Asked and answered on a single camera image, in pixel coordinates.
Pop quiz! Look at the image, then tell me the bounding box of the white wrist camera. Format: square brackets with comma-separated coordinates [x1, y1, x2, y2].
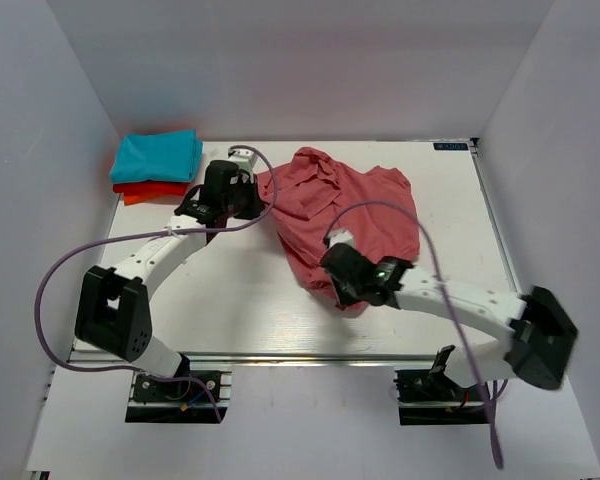
[228, 146, 259, 175]
[324, 228, 355, 249]

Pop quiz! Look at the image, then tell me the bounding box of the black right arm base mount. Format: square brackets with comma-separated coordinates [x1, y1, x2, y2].
[394, 345, 488, 426]

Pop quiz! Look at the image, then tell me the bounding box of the folded red orange t-shirt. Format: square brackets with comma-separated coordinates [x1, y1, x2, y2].
[112, 181, 189, 206]

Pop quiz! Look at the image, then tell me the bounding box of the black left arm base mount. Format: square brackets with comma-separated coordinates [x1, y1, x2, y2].
[125, 361, 232, 425]

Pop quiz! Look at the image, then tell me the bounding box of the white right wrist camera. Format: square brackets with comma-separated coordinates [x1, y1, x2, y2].
[324, 228, 355, 249]

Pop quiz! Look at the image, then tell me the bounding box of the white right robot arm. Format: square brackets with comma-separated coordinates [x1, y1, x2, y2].
[320, 243, 579, 399]

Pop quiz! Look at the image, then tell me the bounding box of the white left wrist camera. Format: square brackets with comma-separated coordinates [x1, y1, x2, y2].
[228, 146, 259, 175]

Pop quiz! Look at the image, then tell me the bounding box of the folded teal t-shirt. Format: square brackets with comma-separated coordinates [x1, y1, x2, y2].
[110, 130, 203, 184]

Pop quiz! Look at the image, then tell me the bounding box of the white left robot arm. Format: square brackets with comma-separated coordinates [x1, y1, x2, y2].
[75, 150, 264, 399]

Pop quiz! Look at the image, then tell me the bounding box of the pink red t-shirt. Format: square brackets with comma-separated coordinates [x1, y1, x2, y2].
[257, 147, 420, 300]

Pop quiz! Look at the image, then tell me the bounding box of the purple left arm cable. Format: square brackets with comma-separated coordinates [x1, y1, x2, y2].
[33, 144, 279, 372]

